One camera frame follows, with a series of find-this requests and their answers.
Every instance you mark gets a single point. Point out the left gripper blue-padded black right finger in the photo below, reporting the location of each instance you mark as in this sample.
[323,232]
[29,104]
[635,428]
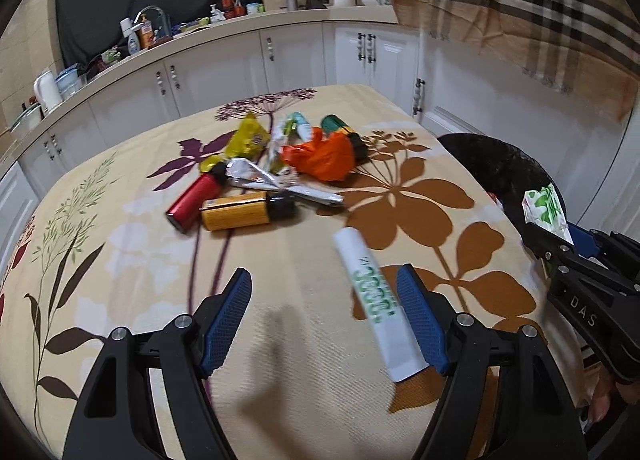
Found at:
[535,417]

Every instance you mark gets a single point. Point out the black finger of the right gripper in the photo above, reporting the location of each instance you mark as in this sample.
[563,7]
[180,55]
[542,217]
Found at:
[545,245]

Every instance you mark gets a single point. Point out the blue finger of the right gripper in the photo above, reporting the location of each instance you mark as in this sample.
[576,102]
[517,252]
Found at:
[585,243]

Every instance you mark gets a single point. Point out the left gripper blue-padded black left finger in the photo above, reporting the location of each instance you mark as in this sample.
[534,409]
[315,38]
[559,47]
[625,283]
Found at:
[115,417]

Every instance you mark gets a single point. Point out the white green leaf wrapper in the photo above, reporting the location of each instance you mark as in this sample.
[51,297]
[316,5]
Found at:
[543,208]

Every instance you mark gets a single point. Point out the white green-print tube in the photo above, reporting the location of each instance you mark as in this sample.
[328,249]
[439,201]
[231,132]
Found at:
[396,341]

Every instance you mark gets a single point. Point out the red cylindrical can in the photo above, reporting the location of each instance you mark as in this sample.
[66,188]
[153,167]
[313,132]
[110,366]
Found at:
[185,210]

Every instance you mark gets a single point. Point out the orange plastic bag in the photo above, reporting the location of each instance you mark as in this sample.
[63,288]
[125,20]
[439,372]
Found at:
[327,158]

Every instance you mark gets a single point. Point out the yellow black cylindrical can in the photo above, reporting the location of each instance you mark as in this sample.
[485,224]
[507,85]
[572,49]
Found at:
[252,209]

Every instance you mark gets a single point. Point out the black trash bin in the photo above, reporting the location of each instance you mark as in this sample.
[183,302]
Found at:
[501,169]

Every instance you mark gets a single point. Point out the white kitchen cabinets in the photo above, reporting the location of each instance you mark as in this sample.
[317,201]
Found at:
[384,57]

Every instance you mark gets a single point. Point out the floral beige tablecloth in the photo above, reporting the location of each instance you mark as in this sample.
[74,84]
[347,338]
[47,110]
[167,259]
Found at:
[304,378]

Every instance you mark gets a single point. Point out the plaid beige curtain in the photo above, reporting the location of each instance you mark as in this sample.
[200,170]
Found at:
[586,49]

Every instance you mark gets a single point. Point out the silver crumpled foil wrapper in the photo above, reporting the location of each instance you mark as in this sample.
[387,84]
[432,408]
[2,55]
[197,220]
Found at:
[244,173]

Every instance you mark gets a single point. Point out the white teal tube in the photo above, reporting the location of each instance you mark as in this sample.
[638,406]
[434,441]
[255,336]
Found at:
[293,128]

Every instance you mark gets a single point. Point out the yellow foil snack wrapper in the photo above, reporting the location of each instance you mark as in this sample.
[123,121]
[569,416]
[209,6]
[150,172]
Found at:
[248,142]

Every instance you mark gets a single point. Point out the white pot with lid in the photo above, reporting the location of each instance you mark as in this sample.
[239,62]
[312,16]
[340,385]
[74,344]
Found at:
[27,122]

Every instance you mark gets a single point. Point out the white electric kettle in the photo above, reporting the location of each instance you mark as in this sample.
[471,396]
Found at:
[46,91]

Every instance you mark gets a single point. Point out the clear plastic container stack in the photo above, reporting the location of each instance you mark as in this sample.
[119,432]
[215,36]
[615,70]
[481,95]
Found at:
[69,81]

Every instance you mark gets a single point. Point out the orange soap bottle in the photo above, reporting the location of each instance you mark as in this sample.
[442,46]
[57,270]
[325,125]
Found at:
[146,32]

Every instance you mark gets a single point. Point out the chrome sink faucet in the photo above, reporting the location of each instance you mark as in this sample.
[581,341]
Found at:
[160,22]

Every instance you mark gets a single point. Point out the white spray bottle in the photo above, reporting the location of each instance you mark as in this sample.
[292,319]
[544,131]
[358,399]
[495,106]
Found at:
[131,37]

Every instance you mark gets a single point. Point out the dark sauce bottle red cap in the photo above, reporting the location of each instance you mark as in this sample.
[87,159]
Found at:
[227,7]

